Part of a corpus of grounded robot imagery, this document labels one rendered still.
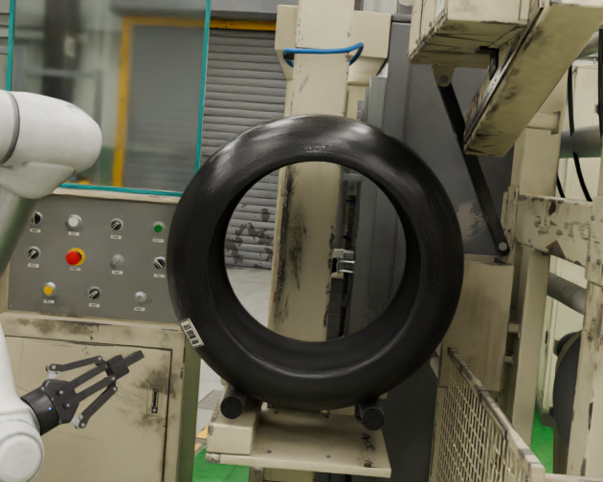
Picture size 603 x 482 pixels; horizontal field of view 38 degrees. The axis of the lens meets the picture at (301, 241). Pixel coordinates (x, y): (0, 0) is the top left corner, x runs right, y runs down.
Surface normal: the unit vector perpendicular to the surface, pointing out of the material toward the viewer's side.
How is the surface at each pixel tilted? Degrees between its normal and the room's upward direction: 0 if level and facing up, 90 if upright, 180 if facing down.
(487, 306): 90
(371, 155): 80
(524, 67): 162
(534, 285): 90
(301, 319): 90
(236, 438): 90
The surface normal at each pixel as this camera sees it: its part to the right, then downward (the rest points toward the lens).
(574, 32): -0.08, 0.97
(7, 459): 0.68, 0.00
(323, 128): 0.04, -0.68
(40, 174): 0.43, 0.74
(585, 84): -0.20, 0.07
